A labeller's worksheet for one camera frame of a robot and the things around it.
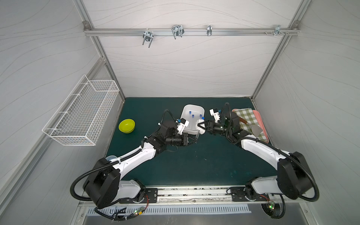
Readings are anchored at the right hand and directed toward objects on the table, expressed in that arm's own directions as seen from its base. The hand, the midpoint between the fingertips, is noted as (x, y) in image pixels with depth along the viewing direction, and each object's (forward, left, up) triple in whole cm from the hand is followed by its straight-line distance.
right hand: (198, 124), depth 79 cm
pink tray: (+19, -48, -21) cm, 56 cm away
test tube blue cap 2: (+22, -3, -20) cm, 30 cm away
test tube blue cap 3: (+21, +3, -20) cm, 29 cm away
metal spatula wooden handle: (+11, -43, -20) cm, 48 cm away
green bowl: (+9, +51, -18) cm, 55 cm away
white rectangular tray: (+23, +3, -19) cm, 30 cm away
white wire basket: (-8, +60, +11) cm, 61 cm away
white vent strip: (-39, +10, -21) cm, 45 cm away
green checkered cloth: (+5, -46, -21) cm, 50 cm away
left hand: (-10, +1, -1) cm, 11 cm away
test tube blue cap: (+3, -2, +2) cm, 4 cm away
